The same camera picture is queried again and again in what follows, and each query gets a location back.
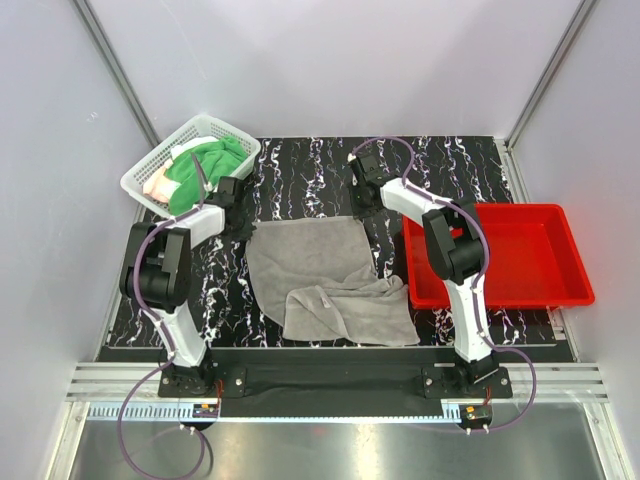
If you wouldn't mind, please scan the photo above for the grey towel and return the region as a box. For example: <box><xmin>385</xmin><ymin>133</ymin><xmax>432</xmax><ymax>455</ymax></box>
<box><xmin>245</xmin><ymin>216</ymin><xmax>419</xmax><ymax>347</ymax></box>

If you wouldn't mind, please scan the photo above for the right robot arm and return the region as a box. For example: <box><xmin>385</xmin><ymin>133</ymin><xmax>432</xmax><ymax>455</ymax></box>
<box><xmin>347</xmin><ymin>153</ymin><xmax>499</xmax><ymax>397</ymax></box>

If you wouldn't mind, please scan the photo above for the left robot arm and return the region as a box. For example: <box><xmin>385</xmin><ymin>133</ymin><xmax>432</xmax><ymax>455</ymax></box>
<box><xmin>119</xmin><ymin>176</ymin><xmax>253</xmax><ymax>396</ymax></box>

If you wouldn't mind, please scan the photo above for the green towel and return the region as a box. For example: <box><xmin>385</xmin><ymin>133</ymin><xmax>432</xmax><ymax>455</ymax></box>
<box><xmin>165</xmin><ymin>136</ymin><xmax>248</xmax><ymax>216</ymax></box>

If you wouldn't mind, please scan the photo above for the pink towel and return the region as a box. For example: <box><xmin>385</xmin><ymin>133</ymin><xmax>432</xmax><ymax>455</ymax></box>
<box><xmin>142</xmin><ymin>159</ymin><xmax>180</xmax><ymax>204</ymax></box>

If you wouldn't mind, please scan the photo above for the white towel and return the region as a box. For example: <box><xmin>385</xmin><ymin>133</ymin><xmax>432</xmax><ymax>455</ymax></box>
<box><xmin>170</xmin><ymin>136</ymin><xmax>218</xmax><ymax>160</ymax></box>

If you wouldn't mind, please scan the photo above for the white plastic basket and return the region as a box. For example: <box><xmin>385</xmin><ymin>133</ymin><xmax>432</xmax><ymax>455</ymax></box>
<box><xmin>120</xmin><ymin>114</ymin><xmax>261</xmax><ymax>219</ymax></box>

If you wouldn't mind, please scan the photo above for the red plastic tray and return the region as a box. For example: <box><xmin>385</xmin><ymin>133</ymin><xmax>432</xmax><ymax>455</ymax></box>
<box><xmin>402</xmin><ymin>202</ymin><xmax>596</xmax><ymax>310</ymax></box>

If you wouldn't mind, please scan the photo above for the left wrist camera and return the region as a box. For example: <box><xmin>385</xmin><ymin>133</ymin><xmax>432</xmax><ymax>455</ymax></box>
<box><xmin>215</xmin><ymin>176</ymin><xmax>244</xmax><ymax>208</ymax></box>

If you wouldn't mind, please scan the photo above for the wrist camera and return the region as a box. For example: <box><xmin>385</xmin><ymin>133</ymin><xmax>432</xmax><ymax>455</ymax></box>
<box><xmin>348</xmin><ymin>153</ymin><xmax>388</xmax><ymax>187</ymax></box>
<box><xmin>215</xmin><ymin>176</ymin><xmax>244</xmax><ymax>208</ymax></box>

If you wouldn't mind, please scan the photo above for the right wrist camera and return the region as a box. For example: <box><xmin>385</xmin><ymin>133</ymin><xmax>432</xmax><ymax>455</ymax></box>
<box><xmin>348</xmin><ymin>153</ymin><xmax>388</xmax><ymax>187</ymax></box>

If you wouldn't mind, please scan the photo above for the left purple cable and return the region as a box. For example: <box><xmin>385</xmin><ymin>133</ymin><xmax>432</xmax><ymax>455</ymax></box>
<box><xmin>117</xmin><ymin>152</ymin><xmax>216</xmax><ymax>479</ymax></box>

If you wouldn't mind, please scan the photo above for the purple cable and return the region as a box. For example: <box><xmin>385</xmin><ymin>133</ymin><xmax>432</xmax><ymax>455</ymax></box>
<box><xmin>117</xmin><ymin>152</ymin><xmax>216</xmax><ymax>479</ymax></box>
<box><xmin>349</xmin><ymin>137</ymin><xmax>539</xmax><ymax>436</ymax></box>

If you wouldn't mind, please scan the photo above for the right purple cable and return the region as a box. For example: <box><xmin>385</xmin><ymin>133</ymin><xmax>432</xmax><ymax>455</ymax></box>
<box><xmin>349</xmin><ymin>137</ymin><xmax>539</xmax><ymax>436</ymax></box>

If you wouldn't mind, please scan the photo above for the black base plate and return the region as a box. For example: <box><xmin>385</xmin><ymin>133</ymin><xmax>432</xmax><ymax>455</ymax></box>
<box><xmin>159</xmin><ymin>364</ymin><xmax>513</xmax><ymax>400</ymax></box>

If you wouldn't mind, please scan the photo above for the white slotted cable duct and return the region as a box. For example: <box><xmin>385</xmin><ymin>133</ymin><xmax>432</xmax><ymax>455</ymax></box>
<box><xmin>87</xmin><ymin>402</ymin><xmax>219</xmax><ymax>422</ymax></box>

